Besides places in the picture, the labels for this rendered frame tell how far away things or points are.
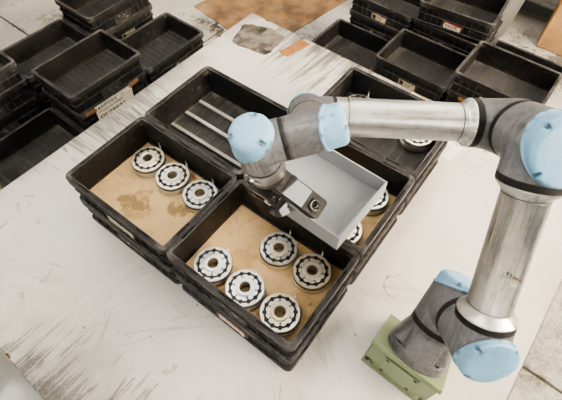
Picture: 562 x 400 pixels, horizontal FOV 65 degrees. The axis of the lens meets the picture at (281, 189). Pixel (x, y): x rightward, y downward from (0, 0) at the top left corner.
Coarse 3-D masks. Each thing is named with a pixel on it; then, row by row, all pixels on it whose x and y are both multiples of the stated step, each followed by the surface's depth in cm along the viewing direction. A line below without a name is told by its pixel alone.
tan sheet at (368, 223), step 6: (390, 198) 133; (390, 204) 132; (384, 210) 131; (366, 216) 129; (372, 216) 129; (378, 216) 129; (360, 222) 128; (366, 222) 128; (372, 222) 128; (366, 228) 127; (372, 228) 127; (366, 234) 126; (360, 240) 125
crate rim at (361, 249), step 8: (352, 144) 132; (360, 152) 131; (368, 152) 130; (376, 160) 129; (384, 160) 129; (392, 168) 127; (408, 176) 125; (408, 184) 124; (400, 192) 122; (400, 200) 121; (392, 208) 119; (384, 216) 118; (376, 224) 116; (384, 224) 117; (376, 232) 115; (368, 240) 113; (352, 248) 112; (360, 248) 112
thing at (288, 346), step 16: (224, 192) 122; (208, 208) 119; (192, 224) 116; (176, 240) 113; (192, 272) 110; (208, 288) 106; (336, 288) 106; (320, 304) 104; (256, 320) 101; (272, 336) 99; (304, 336) 102
